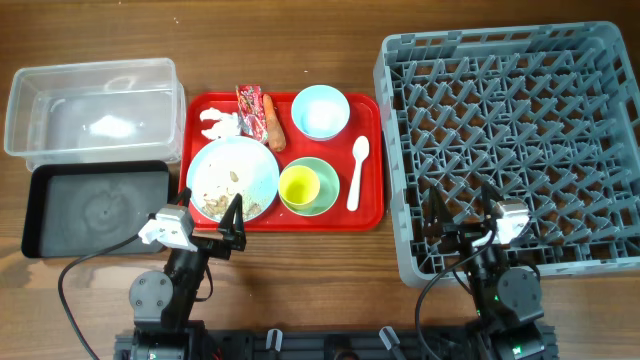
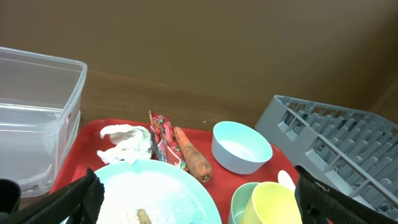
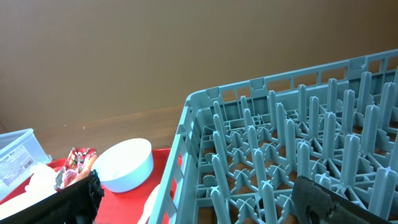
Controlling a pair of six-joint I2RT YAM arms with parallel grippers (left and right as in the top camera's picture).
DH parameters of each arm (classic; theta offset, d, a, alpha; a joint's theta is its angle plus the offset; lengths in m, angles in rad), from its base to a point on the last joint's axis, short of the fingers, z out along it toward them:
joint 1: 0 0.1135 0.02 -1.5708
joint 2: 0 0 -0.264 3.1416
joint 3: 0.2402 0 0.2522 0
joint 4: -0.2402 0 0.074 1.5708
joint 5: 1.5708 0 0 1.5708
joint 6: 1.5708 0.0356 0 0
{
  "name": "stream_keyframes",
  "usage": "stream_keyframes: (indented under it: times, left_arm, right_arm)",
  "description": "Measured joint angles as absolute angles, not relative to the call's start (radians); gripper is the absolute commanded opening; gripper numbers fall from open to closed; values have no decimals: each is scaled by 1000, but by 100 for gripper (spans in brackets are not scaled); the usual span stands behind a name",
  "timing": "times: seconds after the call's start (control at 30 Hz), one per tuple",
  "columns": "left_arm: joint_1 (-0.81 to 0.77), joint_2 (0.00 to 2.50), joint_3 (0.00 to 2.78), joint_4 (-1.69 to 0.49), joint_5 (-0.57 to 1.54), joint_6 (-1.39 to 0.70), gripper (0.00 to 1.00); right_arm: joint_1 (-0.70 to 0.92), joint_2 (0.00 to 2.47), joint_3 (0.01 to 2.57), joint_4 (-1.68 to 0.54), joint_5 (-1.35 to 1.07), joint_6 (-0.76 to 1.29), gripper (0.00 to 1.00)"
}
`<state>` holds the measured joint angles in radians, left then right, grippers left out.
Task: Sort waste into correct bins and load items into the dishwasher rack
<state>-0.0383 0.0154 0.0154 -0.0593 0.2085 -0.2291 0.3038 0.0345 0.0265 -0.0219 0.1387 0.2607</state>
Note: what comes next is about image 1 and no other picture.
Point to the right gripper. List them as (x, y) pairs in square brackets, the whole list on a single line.
[(466, 234)]

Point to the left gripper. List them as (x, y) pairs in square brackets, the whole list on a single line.
[(235, 238)]

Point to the yellow cup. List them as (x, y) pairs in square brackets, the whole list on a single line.
[(299, 187)]

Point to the white plastic spoon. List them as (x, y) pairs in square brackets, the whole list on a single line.
[(360, 152)]

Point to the green bowl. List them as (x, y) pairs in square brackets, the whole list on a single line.
[(329, 186)]

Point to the light blue bowl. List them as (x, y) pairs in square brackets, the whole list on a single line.
[(320, 112)]

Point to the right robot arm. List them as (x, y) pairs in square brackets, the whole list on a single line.
[(507, 294)]

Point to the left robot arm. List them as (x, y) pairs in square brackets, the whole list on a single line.
[(163, 300)]

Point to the grey dishwasher rack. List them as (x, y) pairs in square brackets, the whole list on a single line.
[(547, 114)]

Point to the light blue plate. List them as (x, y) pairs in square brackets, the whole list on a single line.
[(228, 167)]

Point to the crumpled white tissue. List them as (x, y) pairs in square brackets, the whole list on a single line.
[(224, 124)]

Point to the orange carrot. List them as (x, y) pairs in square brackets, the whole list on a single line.
[(276, 139)]

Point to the red snack wrapper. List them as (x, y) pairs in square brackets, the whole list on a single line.
[(251, 112)]

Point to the clear plastic bin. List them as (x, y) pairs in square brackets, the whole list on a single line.
[(126, 110)]

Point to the red serving tray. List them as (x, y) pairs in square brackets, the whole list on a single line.
[(334, 164)]

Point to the black tray bin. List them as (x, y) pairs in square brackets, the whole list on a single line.
[(78, 209)]

